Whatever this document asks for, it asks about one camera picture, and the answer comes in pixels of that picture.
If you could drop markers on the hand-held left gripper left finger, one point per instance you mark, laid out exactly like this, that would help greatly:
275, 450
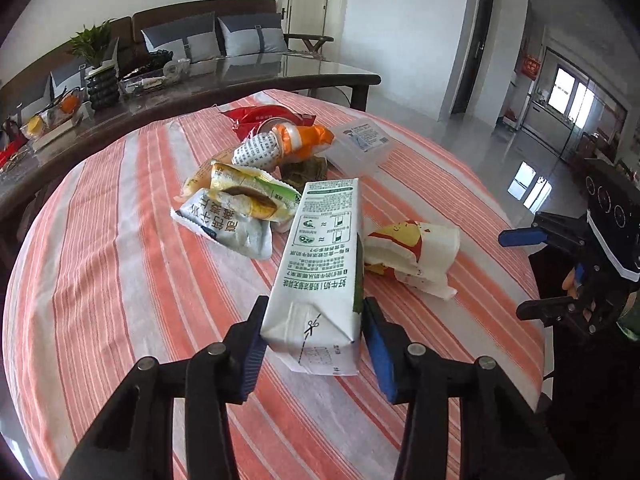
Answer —
252, 360

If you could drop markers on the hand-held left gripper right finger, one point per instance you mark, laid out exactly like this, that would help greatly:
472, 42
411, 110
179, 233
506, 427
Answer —
382, 355

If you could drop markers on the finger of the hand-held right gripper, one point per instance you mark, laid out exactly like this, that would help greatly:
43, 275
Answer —
545, 310
520, 237

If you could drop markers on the white green milk carton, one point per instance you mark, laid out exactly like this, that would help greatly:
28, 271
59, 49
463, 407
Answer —
320, 260

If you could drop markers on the beige bread wrapper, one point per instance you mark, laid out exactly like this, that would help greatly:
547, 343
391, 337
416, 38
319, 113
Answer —
197, 180

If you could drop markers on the dark green cracker packet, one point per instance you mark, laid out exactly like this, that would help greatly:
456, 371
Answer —
305, 170

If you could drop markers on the person's right hand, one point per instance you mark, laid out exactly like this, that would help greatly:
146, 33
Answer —
569, 279

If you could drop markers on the white red yellow snack packet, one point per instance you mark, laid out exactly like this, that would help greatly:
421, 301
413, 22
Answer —
435, 245

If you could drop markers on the silver white snack wrapper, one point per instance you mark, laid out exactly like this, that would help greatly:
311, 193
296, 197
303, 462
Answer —
235, 230

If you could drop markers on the orange white striped tablecloth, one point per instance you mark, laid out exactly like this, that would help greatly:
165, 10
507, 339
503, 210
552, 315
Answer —
125, 285

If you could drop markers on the green white cake wrapper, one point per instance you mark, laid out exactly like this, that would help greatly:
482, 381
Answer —
240, 180

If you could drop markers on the clear plastic box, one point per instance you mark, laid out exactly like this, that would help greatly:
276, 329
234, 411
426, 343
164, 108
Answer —
360, 152

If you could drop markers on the dark wooden door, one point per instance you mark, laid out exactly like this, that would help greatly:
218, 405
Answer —
472, 45

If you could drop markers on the white orange drink bottle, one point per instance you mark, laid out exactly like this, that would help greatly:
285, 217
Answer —
260, 152

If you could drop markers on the red torn wrapper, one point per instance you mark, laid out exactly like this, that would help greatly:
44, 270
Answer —
245, 114

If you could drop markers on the wooden side stand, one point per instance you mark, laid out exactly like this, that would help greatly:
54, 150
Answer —
310, 39

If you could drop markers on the wooden glass-top coffee table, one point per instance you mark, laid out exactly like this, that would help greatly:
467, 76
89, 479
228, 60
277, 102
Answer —
280, 67

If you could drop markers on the glass tray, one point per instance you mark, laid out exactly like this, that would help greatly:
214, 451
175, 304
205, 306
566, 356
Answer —
145, 82

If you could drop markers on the tape roll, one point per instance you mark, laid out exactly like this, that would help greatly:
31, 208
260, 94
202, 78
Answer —
172, 70

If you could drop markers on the black ribbed vase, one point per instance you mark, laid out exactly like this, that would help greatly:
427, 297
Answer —
102, 90

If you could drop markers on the orange fruit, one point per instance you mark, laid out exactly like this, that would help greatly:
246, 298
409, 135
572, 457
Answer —
70, 103

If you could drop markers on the yellow fruit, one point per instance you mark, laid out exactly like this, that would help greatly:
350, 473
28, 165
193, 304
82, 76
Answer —
35, 126

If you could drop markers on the grey white cushion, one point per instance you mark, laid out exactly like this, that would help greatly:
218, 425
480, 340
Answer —
180, 40
250, 35
62, 77

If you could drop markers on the dark wooden sofa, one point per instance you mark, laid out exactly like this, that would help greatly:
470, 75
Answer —
150, 20

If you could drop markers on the green potted plant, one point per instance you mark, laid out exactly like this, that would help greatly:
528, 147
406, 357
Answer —
92, 42

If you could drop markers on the red wall decoration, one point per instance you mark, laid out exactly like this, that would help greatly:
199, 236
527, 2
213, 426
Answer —
531, 66

